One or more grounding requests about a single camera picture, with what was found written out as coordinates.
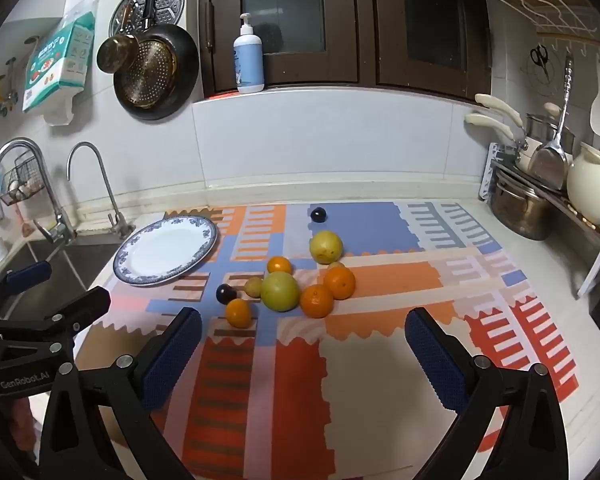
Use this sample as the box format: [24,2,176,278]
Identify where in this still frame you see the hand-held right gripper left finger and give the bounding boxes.
[37,306,203,480]

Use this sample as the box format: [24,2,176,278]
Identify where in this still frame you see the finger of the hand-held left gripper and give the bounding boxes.
[0,286,112,356]
[0,261,52,311]

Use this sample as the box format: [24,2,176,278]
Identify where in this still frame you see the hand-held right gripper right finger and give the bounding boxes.
[404,307,571,480]

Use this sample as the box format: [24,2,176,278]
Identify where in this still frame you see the blue-rimmed white plate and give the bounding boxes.
[112,215,220,288]

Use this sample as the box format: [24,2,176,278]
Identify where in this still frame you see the green apple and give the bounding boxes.
[260,271,301,312]

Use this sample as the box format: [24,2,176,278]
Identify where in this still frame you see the person's left hand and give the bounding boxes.
[10,399,36,455]

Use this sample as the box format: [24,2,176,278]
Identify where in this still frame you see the steel sink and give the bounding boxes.
[0,237,123,311]

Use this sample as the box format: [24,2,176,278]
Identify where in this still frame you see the steel pull-out faucet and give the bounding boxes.
[0,137,76,246]

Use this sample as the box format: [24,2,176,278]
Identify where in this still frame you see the colourful patterned mat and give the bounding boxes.
[75,201,578,480]

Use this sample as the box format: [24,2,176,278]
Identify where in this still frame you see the thin steel gooseneck faucet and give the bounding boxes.
[67,141,136,241]

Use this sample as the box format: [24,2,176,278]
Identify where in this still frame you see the yellow round fruit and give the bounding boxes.
[309,230,344,265]

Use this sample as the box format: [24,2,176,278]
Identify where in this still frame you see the white board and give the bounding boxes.
[576,222,600,298]

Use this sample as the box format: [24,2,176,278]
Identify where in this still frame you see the steel dish rack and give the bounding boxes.
[478,142,600,301]

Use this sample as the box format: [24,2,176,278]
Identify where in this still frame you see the teal and white tissue pack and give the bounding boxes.
[21,11,97,113]

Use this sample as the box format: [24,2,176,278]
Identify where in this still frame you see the steel spatula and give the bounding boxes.
[528,57,576,191]

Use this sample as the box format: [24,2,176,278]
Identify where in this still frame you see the black frying pan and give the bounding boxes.
[112,0,200,122]

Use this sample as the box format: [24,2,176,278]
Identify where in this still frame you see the white ceramic pot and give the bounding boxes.
[566,141,600,228]

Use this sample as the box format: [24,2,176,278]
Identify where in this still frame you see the steel lidded pot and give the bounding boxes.
[525,102,576,156]

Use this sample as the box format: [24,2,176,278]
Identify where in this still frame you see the blue and white pump bottle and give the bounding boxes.
[232,12,266,94]

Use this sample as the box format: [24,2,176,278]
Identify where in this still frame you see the round steel steamer rack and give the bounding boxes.
[108,0,187,38]

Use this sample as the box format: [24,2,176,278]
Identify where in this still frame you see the black scissors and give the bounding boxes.
[530,44,551,83]

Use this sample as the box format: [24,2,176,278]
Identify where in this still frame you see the black wire basket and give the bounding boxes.
[0,154,47,207]

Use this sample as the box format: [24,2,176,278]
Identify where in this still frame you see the cream-handled pan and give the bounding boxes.
[474,92,543,161]
[464,112,531,171]

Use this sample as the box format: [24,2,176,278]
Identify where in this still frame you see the dark wooden window frame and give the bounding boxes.
[185,0,493,103]

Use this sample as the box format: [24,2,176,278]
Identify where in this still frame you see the white hook rail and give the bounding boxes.
[535,32,600,58]

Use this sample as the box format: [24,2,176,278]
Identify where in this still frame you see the white wire rack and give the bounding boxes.
[484,0,600,41]

